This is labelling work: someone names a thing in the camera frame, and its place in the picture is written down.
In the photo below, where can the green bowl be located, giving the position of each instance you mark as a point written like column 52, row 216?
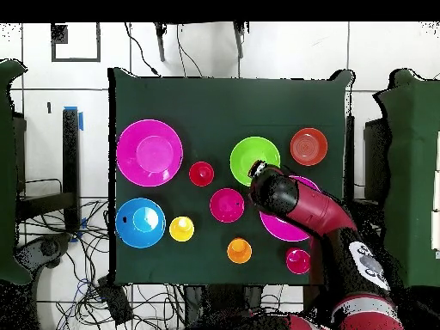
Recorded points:
column 245, row 158

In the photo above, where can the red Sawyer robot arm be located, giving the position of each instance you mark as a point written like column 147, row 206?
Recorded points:
column 319, row 209

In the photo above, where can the red cup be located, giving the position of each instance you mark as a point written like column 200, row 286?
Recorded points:
column 201, row 173

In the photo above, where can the small crimson bowl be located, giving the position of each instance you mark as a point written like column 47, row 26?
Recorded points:
column 227, row 205

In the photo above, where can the yellow cup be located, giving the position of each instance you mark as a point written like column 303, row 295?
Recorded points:
column 181, row 228

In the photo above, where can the orange cup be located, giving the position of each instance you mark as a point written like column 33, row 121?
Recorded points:
column 239, row 250

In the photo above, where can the large pink bowl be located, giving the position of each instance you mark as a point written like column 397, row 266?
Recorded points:
column 282, row 230
column 149, row 153

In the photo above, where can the dark green tablecloth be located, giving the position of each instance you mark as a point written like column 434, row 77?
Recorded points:
column 223, row 103

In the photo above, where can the blue bowl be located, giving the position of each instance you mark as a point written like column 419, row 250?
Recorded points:
column 140, row 222

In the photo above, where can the orange bowl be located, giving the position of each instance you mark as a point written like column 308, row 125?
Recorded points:
column 308, row 146

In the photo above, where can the crimson cup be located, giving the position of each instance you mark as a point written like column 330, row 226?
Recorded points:
column 297, row 261

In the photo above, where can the metal chair leg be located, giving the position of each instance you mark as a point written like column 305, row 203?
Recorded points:
column 239, row 41
column 160, row 44

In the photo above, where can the blue tape strip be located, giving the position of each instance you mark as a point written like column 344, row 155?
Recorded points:
column 81, row 121

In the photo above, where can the black power strip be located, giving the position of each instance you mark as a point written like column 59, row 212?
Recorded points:
column 115, row 302

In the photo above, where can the green cloth side table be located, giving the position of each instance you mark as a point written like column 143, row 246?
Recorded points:
column 412, row 172
column 8, row 172

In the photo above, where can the black table frame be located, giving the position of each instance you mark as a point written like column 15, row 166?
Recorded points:
column 70, row 154

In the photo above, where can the black pedestal leg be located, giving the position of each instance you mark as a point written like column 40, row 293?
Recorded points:
column 46, row 249

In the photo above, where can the grey square floor frame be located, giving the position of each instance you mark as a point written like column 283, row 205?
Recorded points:
column 75, row 59

